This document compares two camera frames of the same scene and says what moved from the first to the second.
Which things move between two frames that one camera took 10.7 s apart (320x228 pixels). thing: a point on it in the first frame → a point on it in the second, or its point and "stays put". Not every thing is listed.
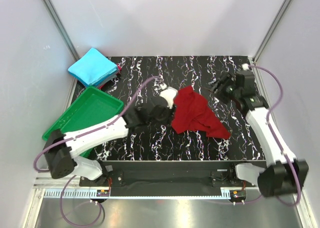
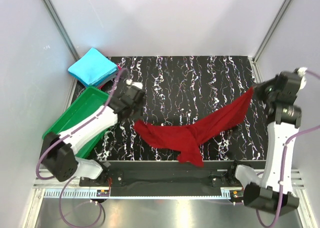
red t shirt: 193,112 → 188,140
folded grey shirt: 108,80 stays put
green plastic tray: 94,106 stays put
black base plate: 169,174 stays put
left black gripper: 170,112 → 142,103
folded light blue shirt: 93,68 stays put
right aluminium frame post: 277,20 stays put
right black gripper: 228,80 → 258,89
